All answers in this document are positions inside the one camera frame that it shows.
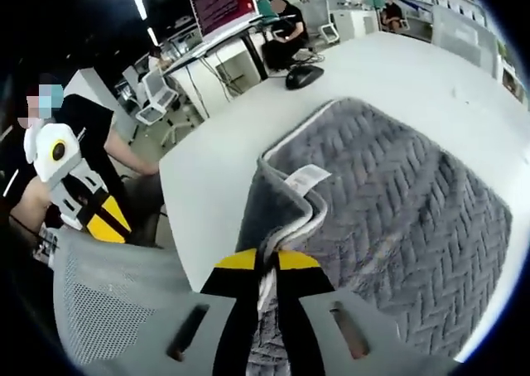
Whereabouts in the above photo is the black computer mouse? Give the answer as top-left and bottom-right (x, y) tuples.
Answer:
(285, 64), (325, 91)

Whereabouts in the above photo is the white swivel office chair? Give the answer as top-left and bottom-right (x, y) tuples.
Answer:
(317, 0), (345, 46)
(133, 70), (196, 146)

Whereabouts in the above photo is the white mesh office chair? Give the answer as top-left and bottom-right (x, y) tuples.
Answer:
(429, 6), (499, 80)

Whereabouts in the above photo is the large computer monitor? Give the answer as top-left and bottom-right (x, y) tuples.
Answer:
(189, 0), (260, 42)

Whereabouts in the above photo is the white cabinet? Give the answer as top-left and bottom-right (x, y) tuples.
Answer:
(330, 8), (381, 42)

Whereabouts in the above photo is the white office desk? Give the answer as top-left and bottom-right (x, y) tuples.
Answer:
(162, 16), (271, 117)

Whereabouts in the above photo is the grey towel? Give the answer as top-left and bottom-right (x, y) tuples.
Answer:
(238, 97), (515, 376)

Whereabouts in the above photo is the grey mesh office chair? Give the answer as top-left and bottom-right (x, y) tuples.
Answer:
(52, 229), (196, 369)

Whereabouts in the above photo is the black gripper strap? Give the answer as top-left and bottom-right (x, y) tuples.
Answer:
(81, 141), (134, 224)

